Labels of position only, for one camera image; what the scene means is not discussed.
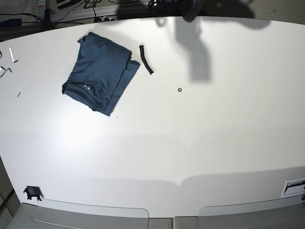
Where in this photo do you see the blue T-shirt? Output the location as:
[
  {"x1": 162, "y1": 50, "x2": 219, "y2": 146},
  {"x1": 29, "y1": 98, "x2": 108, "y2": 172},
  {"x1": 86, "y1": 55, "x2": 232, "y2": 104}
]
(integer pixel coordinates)
[{"x1": 62, "y1": 32, "x2": 140, "y2": 116}]

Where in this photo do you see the black plastic clip part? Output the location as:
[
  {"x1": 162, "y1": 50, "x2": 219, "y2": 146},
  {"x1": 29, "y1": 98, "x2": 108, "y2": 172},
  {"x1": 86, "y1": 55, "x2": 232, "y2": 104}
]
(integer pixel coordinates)
[{"x1": 23, "y1": 186, "x2": 44, "y2": 201}]

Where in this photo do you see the silver hex key pair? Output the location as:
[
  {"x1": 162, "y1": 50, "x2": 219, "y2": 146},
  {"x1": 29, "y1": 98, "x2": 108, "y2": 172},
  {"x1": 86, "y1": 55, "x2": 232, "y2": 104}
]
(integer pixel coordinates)
[{"x1": 0, "y1": 66, "x2": 12, "y2": 78}]

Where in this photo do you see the long silver hex key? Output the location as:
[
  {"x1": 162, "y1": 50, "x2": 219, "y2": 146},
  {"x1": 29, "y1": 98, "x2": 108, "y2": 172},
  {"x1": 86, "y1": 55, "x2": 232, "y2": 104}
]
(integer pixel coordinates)
[{"x1": 9, "y1": 47, "x2": 19, "y2": 63}]

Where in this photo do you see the blue box in background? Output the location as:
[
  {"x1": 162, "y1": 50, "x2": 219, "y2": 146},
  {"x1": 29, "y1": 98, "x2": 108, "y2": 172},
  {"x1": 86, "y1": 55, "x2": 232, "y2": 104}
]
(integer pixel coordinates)
[{"x1": 0, "y1": 19, "x2": 22, "y2": 28}]

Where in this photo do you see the right grey chair back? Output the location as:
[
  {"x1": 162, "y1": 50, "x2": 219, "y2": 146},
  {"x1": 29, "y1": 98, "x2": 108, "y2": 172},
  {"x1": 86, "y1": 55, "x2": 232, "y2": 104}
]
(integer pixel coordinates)
[{"x1": 173, "y1": 196, "x2": 305, "y2": 229}]

